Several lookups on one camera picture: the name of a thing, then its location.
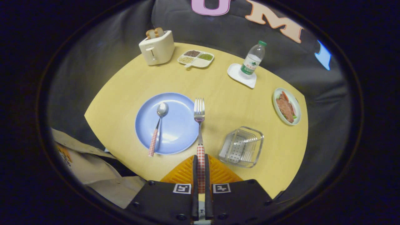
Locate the fork with red checked handle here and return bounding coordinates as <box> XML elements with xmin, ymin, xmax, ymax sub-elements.
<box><xmin>194</xmin><ymin>98</ymin><xmax>206</xmax><ymax>193</ymax></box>

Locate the blue round plate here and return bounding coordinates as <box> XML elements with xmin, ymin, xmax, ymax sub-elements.
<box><xmin>135</xmin><ymin>92</ymin><xmax>199</xmax><ymax>155</ymax></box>

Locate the clear water bottle green cap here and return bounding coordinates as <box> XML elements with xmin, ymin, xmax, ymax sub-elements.
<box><xmin>239</xmin><ymin>40</ymin><xmax>267</xmax><ymax>79</ymax></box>

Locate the clear glass container with rack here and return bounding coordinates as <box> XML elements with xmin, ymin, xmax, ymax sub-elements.
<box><xmin>218</xmin><ymin>126</ymin><xmax>264</xmax><ymax>168</ymax></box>

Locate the white square coaster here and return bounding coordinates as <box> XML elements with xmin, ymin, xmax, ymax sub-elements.
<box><xmin>227</xmin><ymin>63</ymin><xmax>257</xmax><ymax>89</ymax></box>

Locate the sliced meat with vegetables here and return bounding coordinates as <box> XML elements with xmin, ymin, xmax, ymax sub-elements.
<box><xmin>276</xmin><ymin>91</ymin><xmax>297</xmax><ymax>123</ymax></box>

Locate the pale green food plate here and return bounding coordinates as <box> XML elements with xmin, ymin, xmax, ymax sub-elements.
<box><xmin>272</xmin><ymin>87</ymin><xmax>302</xmax><ymax>126</ymax></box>

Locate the cream toaster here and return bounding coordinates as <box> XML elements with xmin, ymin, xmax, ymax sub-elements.
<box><xmin>139</xmin><ymin>30</ymin><xmax>175</xmax><ymax>66</ymax></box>

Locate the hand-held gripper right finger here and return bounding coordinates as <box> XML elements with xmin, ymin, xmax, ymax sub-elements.
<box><xmin>205</xmin><ymin>154</ymin><xmax>282</xmax><ymax>224</ymax></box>

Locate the person's beige clothing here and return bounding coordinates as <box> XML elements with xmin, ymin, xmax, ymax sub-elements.
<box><xmin>52</xmin><ymin>128</ymin><xmax>146</xmax><ymax>209</ymax></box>

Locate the spoon with red checked handle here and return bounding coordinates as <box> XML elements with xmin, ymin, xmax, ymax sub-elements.
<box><xmin>148</xmin><ymin>102</ymin><xmax>169</xmax><ymax>157</ymax></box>

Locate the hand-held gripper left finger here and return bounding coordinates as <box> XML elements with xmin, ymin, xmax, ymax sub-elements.
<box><xmin>125</xmin><ymin>154</ymin><xmax>199</xmax><ymax>224</ymax></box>

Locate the white divided snack tray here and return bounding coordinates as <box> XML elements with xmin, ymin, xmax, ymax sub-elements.
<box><xmin>177</xmin><ymin>50</ymin><xmax>215</xmax><ymax>68</ymax></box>

